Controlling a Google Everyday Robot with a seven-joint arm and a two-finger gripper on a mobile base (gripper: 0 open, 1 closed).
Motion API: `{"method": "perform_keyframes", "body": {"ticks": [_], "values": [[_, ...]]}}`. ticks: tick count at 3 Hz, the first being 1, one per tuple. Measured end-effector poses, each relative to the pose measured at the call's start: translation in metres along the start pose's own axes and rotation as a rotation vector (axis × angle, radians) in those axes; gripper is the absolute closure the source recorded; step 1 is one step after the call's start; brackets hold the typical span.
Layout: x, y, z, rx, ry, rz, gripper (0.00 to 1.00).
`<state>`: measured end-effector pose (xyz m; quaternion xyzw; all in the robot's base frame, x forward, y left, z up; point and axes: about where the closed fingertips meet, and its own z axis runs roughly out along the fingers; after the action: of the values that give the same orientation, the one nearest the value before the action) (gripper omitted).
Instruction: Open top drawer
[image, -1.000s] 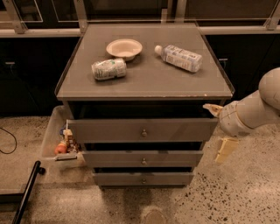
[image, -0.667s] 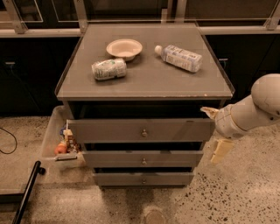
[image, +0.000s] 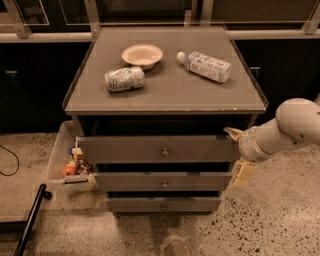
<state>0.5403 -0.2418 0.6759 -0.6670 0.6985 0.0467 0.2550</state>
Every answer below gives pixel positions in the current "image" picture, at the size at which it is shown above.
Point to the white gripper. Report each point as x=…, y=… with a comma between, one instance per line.
x=248, y=145

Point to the grey top drawer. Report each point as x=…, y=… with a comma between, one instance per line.
x=158, y=149

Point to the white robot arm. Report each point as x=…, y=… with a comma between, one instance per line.
x=296, y=124

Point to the grey bottom drawer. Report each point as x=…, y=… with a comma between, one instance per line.
x=163, y=204

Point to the grey drawer cabinet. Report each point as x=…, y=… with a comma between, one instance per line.
x=173, y=101

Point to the white plastic bottle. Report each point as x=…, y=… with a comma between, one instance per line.
x=206, y=66

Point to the crushed green white can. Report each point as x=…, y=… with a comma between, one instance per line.
x=125, y=79

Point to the white paper bowl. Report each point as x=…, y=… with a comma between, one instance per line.
x=143, y=55

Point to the metal window railing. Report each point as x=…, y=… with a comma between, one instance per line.
x=81, y=20

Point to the brown snack package in bin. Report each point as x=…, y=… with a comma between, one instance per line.
x=82, y=166

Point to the orange toy in bin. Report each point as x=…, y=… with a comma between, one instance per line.
x=69, y=169

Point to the clear plastic storage bin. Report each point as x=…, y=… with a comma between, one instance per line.
x=60, y=157

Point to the black metal pole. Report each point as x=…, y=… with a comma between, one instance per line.
x=42, y=193

